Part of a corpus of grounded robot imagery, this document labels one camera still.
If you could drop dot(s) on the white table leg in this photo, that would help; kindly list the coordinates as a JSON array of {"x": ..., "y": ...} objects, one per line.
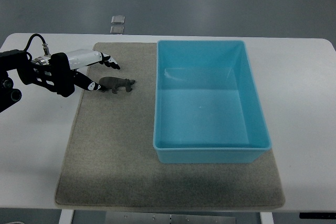
[
  {"x": 266, "y": 218},
  {"x": 66, "y": 216}
]

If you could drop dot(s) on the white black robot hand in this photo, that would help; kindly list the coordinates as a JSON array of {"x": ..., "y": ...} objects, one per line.
[{"x": 60, "y": 71}]

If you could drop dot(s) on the upper floor socket plate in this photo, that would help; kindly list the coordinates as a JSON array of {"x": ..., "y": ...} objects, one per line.
[{"x": 117, "y": 19}]

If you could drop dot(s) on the metal table crossbar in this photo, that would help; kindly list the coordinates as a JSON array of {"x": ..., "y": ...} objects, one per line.
[{"x": 165, "y": 218}]

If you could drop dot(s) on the black table control panel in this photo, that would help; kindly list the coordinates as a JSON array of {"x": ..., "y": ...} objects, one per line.
[{"x": 318, "y": 215}]

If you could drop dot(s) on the lower floor socket plate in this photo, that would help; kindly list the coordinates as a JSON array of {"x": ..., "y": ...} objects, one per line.
[{"x": 117, "y": 30}]

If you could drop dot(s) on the brown toy hippo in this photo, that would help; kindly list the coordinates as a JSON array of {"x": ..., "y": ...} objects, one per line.
[{"x": 114, "y": 83}]

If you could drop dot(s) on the white left table leg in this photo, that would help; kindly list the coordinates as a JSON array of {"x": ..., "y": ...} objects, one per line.
[{"x": 66, "y": 216}]

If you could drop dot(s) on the blue plastic box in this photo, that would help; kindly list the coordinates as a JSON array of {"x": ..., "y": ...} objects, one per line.
[{"x": 207, "y": 108}]

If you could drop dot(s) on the floor socket plate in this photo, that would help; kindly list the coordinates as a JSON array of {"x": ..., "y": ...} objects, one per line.
[
  {"x": 117, "y": 30},
  {"x": 117, "y": 19}
]

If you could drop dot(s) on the grey felt mat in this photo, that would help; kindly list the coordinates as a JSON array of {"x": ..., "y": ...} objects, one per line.
[{"x": 110, "y": 161}]

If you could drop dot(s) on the white right table leg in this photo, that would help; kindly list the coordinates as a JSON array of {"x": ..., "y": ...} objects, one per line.
[{"x": 266, "y": 218}]

